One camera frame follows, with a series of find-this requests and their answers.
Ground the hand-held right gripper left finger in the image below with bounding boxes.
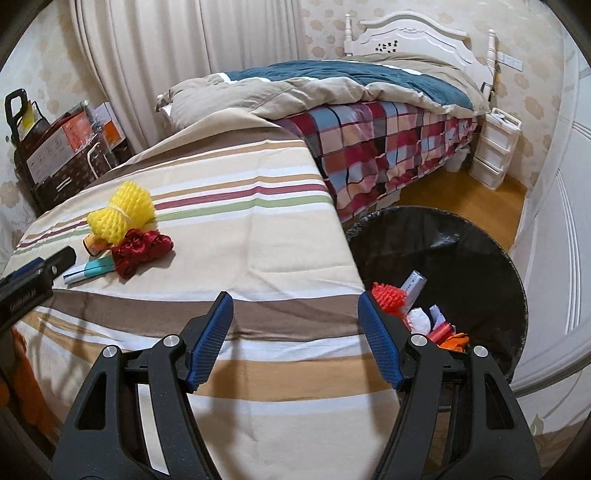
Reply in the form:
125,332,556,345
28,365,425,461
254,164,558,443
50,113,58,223
52,291,235,480

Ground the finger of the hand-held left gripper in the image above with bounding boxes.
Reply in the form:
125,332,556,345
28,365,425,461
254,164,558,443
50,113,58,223
0,246,77,333
0,257,47,289

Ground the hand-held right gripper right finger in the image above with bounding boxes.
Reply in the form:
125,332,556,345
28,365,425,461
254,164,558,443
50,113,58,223
358,290,542,480

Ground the white tissue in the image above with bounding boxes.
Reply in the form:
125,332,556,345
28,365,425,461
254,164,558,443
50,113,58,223
406,307,433,334

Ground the red foam fruit net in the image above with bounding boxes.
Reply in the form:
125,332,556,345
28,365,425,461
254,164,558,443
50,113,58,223
370,282,408,318

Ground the white grey packet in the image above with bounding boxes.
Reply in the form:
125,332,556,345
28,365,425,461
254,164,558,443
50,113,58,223
401,271,428,303

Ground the orange plastic bag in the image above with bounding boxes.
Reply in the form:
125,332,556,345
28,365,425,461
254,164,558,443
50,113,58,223
436,333,470,354

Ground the teal packet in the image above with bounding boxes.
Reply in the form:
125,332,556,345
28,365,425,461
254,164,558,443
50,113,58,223
85,257,117,278

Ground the black trash bin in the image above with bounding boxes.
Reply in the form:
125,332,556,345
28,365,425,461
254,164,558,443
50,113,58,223
344,206,528,384

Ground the orange cloth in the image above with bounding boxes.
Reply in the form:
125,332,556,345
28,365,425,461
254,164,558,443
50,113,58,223
0,332,54,432

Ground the brown patterned shopping trolley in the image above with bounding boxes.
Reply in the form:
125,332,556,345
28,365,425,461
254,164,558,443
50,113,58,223
4,90,134,213

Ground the dark red crumpled wrapper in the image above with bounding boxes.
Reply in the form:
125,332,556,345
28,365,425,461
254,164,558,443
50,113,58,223
111,229,175,280

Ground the yellow foam fruit net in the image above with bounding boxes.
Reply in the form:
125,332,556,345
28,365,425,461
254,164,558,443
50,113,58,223
88,181,158,254

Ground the white cardboard box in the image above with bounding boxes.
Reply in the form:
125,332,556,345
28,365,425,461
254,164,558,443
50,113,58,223
25,127,70,183

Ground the red cardboard box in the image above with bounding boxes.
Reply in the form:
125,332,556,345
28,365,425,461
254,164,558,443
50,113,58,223
62,111,93,153

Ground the yellow tag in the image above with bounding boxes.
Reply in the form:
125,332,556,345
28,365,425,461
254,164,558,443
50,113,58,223
21,102,41,131

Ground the orange white box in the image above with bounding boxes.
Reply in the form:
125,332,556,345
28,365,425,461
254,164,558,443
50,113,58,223
95,102,125,148

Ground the plaid bed sheet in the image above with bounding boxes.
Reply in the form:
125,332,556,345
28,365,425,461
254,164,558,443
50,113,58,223
274,99,481,222

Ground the white plastic basket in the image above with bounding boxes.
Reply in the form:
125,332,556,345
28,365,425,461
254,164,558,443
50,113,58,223
444,147,472,174

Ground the white panelled door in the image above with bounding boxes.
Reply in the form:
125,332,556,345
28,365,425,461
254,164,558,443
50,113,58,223
508,37,591,402

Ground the white plastic drawer unit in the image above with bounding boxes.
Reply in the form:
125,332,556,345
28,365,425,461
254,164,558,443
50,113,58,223
468,107,522,191

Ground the beige teal duvet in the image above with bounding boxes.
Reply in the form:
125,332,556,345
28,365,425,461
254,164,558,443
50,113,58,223
154,53,490,134

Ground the white curtain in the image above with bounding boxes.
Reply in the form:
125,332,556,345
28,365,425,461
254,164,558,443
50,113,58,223
69,0,308,158

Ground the white bed headboard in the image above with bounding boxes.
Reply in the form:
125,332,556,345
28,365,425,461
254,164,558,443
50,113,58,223
344,11,497,100

